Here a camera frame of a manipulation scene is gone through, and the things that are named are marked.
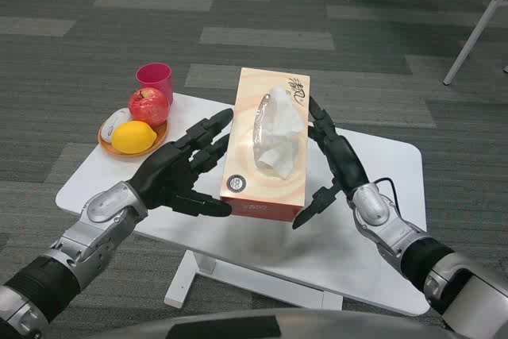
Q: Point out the red apple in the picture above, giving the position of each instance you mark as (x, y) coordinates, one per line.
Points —
(148, 106)

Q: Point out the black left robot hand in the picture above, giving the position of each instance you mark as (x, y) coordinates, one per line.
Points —
(166, 168)

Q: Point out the pink plastic cup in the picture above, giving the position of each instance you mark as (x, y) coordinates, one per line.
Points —
(156, 77)

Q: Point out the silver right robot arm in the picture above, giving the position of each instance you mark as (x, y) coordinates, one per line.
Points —
(397, 232)

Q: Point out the yellow lemon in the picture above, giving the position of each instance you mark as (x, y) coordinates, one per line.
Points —
(133, 137)

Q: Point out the orange plate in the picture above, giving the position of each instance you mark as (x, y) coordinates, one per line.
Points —
(162, 134)

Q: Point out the orange patterned tissue box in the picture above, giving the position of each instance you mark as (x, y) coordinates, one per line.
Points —
(242, 116)

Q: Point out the white table base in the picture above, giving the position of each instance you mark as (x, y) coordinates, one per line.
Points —
(186, 279)

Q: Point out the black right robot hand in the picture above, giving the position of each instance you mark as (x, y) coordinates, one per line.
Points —
(347, 164)

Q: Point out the white computer mouse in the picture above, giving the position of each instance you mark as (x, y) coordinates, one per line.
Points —
(113, 122)

